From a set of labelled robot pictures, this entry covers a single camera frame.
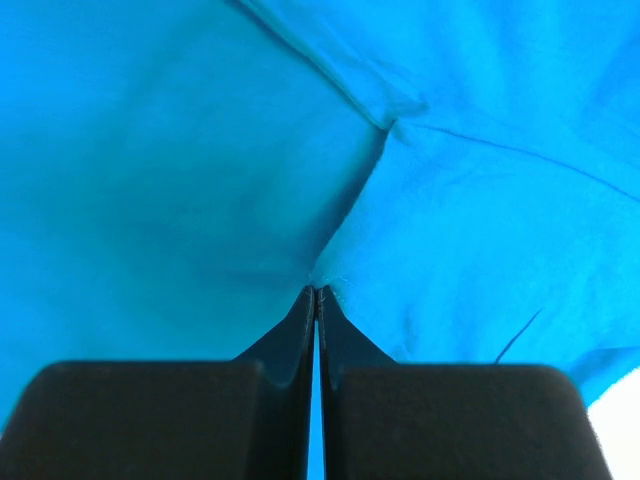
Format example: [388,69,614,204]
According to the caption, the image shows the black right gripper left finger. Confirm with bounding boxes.
[1,287,314,480]

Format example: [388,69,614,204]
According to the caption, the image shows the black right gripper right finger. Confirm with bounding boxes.
[317,287,610,480]

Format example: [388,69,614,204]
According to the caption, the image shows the teal t shirt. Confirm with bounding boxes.
[1,1,639,479]

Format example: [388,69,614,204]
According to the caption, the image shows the floral patterned table mat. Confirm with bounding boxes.
[588,368,640,480]

